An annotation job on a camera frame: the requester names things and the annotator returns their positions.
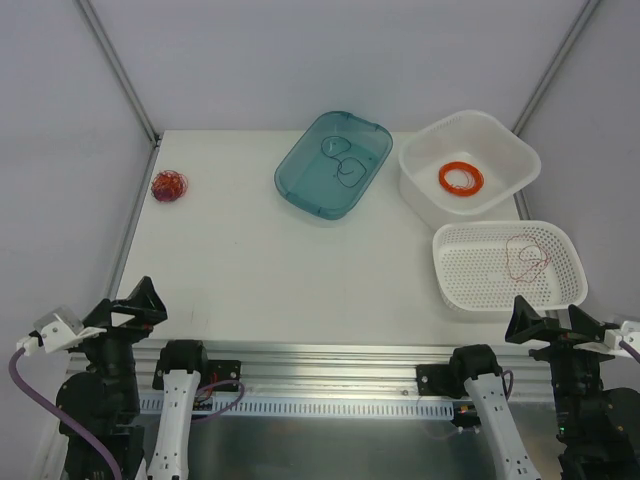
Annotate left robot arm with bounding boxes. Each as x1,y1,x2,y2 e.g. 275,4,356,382
55,277,210,479

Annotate aluminium mounting rail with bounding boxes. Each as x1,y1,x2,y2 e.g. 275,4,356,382
133,340,553,403

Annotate aluminium frame post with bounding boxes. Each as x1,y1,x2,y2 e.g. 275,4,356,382
512,0,602,136
73,0,160,146

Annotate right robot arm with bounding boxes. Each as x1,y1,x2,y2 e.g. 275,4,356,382
448,296,639,479

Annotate left aluminium frame post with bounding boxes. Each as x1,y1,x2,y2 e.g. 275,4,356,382
73,0,160,146

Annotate white slotted cable duct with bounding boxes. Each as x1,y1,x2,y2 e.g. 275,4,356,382
137,397,456,421

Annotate dark blue wire in tray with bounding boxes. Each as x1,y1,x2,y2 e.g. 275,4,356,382
320,136,369,189

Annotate white perforated shallow basket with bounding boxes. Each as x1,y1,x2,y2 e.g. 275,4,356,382
432,220,588,312

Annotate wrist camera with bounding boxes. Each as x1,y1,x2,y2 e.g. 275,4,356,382
604,315,639,362
16,306,107,356

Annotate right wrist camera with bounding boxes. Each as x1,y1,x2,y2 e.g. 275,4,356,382
604,315,639,362

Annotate teal transparent plastic tray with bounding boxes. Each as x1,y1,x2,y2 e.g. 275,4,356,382
274,111,393,220

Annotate orange coiled wire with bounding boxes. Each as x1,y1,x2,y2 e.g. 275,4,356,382
438,160,486,198

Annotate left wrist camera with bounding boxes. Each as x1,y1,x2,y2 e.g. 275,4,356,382
16,306,107,356

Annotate white deep plastic basket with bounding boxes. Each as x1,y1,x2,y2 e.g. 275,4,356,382
398,110,541,225

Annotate dark red wire in basket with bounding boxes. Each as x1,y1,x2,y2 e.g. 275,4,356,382
505,232,552,283

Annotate red purple wire ball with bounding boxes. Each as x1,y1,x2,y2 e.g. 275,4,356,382
150,170,189,203

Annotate right aluminium frame post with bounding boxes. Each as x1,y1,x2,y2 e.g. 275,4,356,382
512,0,602,136

